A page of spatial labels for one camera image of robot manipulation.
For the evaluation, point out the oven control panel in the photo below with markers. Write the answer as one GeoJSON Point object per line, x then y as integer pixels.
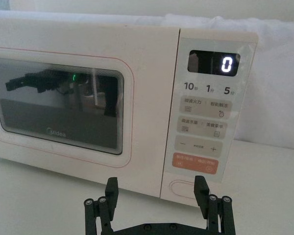
{"type": "Point", "coordinates": [203, 122]}

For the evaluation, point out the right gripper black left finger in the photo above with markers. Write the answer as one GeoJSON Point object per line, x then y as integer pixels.
{"type": "Point", "coordinates": [107, 210]}

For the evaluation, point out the cream microwave oven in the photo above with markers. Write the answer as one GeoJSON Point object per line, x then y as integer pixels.
{"type": "Point", "coordinates": [149, 98]}

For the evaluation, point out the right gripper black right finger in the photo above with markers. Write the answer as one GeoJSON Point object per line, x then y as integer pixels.
{"type": "Point", "coordinates": [214, 213]}

